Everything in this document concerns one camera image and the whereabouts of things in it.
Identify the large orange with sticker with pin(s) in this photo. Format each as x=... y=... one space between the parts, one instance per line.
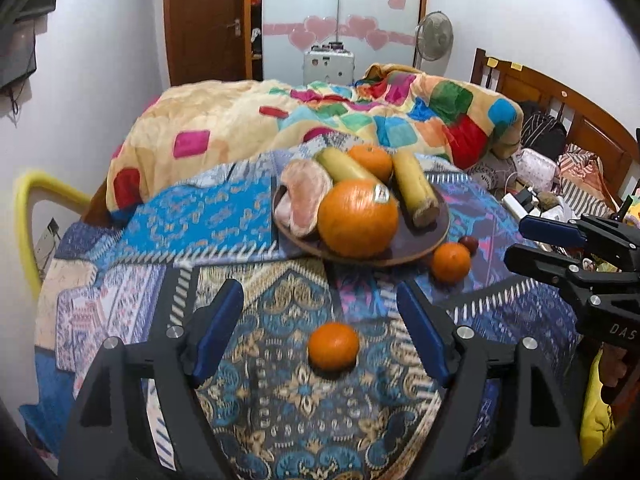
x=357 y=220

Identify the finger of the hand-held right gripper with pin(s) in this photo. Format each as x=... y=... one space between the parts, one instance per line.
x=540 y=262
x=550 y=230

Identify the yellow chair back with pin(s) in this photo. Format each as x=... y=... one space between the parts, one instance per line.
x=25 y=220

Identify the blue patterned bedsheet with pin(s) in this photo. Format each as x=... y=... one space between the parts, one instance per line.
x=280 y=410

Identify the small tangerine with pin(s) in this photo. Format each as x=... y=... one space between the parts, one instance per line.
x=451 y=262
x=333 y=346

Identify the wall outlet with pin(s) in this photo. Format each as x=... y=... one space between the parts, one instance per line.
x=50 y=235

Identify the small black monitor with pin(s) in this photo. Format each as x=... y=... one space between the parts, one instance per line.
x=17 y=55

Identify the white cabinet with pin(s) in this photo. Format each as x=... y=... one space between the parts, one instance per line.
x=327 y=67

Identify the black bag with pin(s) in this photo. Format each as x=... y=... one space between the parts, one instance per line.
x=542 y=135

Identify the white power strip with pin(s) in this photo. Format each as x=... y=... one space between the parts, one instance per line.
x=515 y=205

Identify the brown round plate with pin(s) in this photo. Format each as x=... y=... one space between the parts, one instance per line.
x=412 y=246

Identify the plain orange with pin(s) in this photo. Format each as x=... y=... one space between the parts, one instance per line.
x=371 y=161

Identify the small red fruit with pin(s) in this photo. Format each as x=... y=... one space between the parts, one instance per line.
x=469 y=244

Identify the standing fan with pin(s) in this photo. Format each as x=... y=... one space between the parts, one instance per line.
x=434 y=35

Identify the colourful patchwork blanket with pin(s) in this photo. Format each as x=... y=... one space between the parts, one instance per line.
x=210 y=115

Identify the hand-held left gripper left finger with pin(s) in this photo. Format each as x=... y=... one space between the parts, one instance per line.
x=220 y=325

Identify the brown wooden door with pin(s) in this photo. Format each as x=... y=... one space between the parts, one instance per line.
x=205 y=20

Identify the wooden wardrobe with sliding doors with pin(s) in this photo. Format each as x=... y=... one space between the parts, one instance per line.
x=310 y=5

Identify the wooden headboard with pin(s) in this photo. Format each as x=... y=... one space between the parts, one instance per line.
x=595 y=120

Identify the yellow garment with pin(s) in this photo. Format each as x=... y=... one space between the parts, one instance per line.
x=595 y=410

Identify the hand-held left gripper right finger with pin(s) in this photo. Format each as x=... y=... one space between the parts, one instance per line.
x=420 y=330

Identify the striped cloth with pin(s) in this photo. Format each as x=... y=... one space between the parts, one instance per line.
x=585 y=180

